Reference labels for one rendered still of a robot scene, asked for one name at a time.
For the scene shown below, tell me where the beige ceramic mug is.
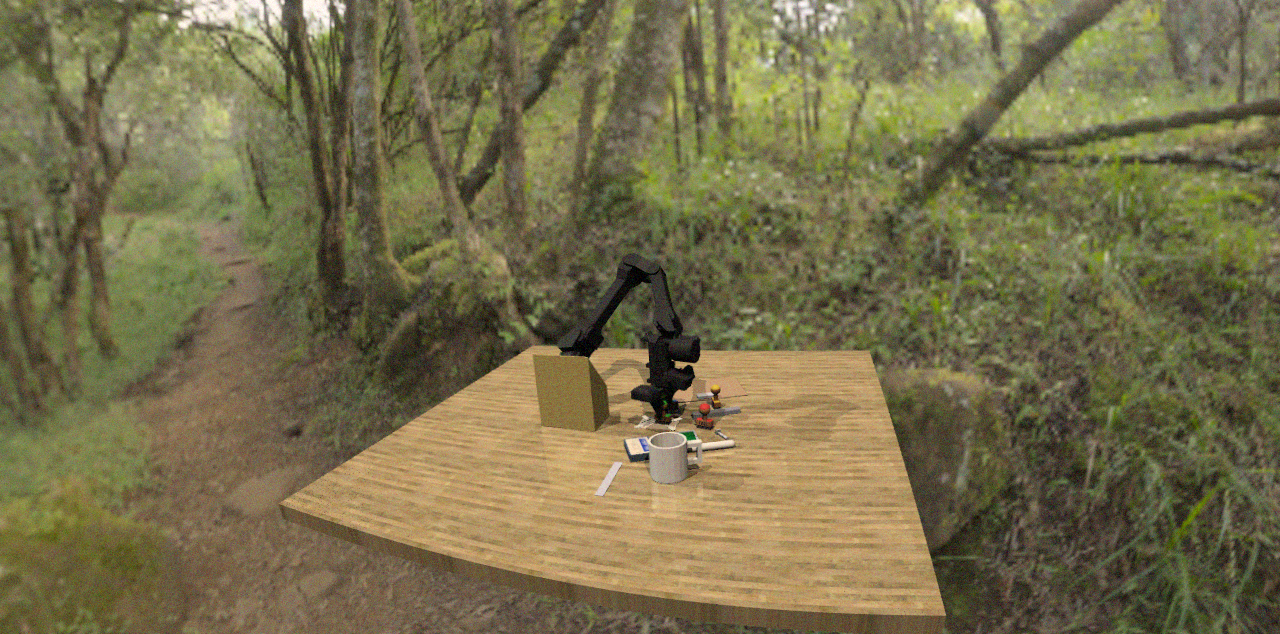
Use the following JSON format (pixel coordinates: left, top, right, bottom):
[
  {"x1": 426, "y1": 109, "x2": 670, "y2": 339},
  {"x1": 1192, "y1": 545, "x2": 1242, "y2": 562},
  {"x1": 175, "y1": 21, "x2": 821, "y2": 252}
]
[{"x1": 649, "y1": 432, "x2": 701, "y2": 484}]

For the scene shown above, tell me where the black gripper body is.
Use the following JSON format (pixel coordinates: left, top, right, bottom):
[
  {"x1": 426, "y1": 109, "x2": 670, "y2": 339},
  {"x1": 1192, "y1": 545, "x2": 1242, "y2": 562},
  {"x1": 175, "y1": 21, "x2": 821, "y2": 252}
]
[{"x1": 631, "y1": 359, "x2": 676, "y2": 402}]

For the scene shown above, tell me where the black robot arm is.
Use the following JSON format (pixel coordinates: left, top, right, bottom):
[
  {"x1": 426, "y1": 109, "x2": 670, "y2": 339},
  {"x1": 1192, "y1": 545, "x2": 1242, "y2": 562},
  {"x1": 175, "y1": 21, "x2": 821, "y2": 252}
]
[{"x1": 557, "y1": 254, "x2": 700, "y2": 391}]

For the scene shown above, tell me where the grey flat strip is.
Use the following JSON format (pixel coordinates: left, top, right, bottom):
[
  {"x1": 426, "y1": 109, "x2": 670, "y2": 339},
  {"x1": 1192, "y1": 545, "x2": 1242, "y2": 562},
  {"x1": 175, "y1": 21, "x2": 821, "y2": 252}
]
[{"x1": 594, "y1": 462, "x2": 623, "y2": 496}]

